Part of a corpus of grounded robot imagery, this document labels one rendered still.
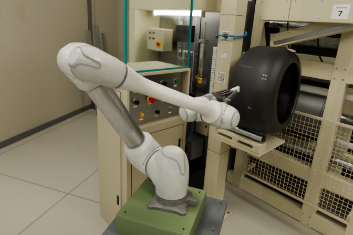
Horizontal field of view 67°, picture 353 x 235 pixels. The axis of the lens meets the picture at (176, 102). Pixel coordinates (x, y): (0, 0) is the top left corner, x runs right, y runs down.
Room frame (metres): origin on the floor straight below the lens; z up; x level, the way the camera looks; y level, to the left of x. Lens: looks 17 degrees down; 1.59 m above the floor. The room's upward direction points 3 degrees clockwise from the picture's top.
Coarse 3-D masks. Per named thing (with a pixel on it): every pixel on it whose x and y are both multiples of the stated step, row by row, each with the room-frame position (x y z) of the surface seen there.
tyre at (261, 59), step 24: (264, 48) 1.72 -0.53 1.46; (288, 48) 1.72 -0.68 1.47; (240, 72) 1.62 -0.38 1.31; (264, 72) 1.53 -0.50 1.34; (288, 72) 1.93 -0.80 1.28; (240, 96) 1.57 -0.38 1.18; (264, 96) 1.49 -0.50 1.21; (288, 96) 1.92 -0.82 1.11; (240, 120) 1.62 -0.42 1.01; (264, 120) 1.50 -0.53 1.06; (288, 120) 1.71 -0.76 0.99
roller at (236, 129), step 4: (236, 128) 1.72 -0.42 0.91; (240, 128) 1.71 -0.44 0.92; (240, 132) 1.69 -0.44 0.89; (244, 132) 1.67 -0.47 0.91; (248, 132) 1.65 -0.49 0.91; (252, 132) 1.64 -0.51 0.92; (248, 136) 1.65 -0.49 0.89; (252, 136) 1.62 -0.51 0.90; (256, 136) 1.60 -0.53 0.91; (260, 136) 1.59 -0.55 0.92; (264, 136) 1.58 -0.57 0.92; (260, 140) 1.58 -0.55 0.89; (264, 140) 1.59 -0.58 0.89
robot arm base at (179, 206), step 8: (152, 200) 1.08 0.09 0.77; (160, 200) 1.05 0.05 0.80; (168, 200) 1.04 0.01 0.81; (176, 200) 1.04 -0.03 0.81; (184, 200) 1.07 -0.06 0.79; (192, 200) 1.08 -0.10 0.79; (152, 208) 1.04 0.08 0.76; (160, 208) 1.03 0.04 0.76; (168, 208) 1.03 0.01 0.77; (176, 208) 1.03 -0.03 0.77; (184, 208) 1.04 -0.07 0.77
